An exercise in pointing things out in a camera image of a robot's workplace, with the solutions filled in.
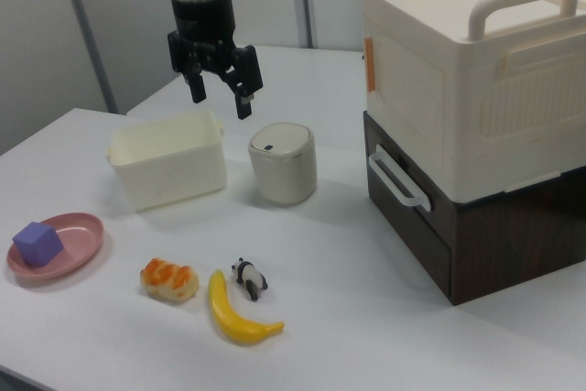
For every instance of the small panda figurine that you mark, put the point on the small panda figurine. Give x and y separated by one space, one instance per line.
249 276

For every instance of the dark wooden drawer cabinet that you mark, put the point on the dark wooden drawer cabinet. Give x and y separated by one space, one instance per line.
503 244

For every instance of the cream plastic open bin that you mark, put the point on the cream plastic open bin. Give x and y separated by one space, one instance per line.
174 166

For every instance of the cream mini trash can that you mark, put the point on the cream mini trash can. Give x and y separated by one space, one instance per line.
284 166

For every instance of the yellow toy banana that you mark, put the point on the yellow toy banana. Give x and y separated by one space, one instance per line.
229 318

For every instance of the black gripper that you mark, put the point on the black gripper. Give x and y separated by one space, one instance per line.
203 29

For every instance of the pink plate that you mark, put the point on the pink plate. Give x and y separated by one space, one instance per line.
78 240

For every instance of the toy bread with orange glaze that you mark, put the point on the toy bread with orange glaze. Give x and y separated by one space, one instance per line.
169 281

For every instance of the purple cube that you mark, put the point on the purple cube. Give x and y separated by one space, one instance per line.
39 244

